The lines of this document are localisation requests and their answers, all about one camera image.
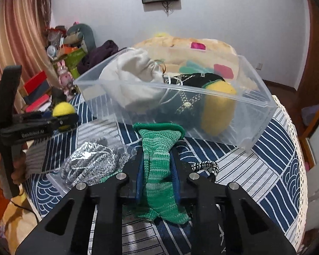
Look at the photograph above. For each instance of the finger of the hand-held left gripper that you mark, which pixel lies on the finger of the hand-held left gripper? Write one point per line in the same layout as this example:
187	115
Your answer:
34	116

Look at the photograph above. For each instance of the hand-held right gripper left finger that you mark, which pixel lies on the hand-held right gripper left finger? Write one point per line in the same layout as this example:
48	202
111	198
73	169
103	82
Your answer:
139	176

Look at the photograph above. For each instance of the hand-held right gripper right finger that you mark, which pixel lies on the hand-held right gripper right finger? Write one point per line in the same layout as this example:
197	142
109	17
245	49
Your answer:
176	176

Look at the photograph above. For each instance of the green knit sock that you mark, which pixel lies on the green knit sock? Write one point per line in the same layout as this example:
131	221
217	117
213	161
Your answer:
156	170

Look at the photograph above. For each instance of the black and yellow sock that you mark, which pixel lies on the black and yellow sock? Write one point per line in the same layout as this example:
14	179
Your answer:
63	111
202	98

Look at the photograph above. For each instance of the clear plastic storage bin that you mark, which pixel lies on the clear plastic storage bin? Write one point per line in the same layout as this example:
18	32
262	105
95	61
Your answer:
175	103

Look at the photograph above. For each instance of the person's left hand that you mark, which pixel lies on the person's left hand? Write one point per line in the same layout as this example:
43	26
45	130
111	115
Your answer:
19	167

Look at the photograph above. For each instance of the red box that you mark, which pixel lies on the red box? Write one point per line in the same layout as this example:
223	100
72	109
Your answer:
36	82

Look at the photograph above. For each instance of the pink bunny doll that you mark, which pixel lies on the pink bunny doll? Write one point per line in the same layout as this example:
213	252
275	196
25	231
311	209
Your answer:
65	78

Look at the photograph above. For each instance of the grey marled knit sock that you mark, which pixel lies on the grey marled knit sock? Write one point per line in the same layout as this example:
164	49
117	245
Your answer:
93	159

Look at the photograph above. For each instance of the silver glittery fabric in bag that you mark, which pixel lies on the silver glittery fabric in bag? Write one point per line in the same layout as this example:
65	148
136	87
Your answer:
69	183

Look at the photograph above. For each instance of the green box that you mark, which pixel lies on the green box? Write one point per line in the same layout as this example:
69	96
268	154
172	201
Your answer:
75	57

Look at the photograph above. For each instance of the blue patterned tablecloth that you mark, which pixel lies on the blue patterned tablecloth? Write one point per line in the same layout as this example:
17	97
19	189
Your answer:
250	170

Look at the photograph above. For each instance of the striped pink curtain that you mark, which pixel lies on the striped pink curtain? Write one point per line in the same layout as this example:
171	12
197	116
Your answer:
18	37

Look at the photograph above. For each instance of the dark purple cloth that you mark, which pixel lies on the dark purple cloth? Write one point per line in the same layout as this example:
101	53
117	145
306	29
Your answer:
98	54

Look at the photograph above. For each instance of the grey plush toy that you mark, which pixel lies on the grey plush toy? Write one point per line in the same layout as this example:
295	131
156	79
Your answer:
81	35

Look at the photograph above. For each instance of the brown wooden door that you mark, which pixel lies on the brown wooden door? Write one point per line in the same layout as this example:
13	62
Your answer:
317	66

